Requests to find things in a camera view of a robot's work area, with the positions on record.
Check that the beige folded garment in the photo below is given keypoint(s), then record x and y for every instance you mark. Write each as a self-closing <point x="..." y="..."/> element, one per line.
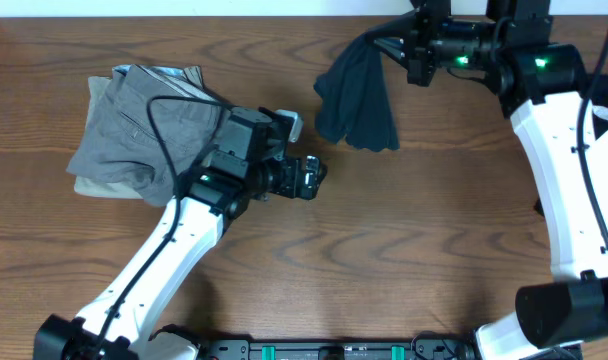
<point x="91" y="187"/>

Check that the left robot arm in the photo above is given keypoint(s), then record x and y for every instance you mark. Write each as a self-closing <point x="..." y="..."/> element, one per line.
<point x="247" y="160"/>

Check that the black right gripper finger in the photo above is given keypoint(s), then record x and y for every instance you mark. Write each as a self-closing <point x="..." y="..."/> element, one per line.
<point x="393" y="48"/>
<point x="402" y="26"/>

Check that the black mounting rail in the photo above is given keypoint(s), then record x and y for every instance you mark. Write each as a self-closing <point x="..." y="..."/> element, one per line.
<point x="329" y="351"/>

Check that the grey folded trousers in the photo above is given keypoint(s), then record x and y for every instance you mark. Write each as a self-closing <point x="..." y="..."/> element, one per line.
<point x="134" y="140"/>

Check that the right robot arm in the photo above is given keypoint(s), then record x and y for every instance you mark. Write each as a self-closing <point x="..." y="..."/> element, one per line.
<point x="513" y="50"/>

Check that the black t-shirt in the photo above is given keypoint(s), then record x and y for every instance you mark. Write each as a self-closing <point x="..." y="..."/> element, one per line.
<point x="355" y="103"/>

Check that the black garment pile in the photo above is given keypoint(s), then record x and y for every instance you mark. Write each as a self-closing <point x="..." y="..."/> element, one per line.
<point x="601" y="127"/>

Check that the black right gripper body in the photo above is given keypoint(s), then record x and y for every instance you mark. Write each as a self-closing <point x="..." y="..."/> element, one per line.
<point x="423" y="51"/>

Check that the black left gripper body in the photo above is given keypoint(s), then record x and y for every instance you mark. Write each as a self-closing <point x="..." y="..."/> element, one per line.
<point x="283" y="179"/>

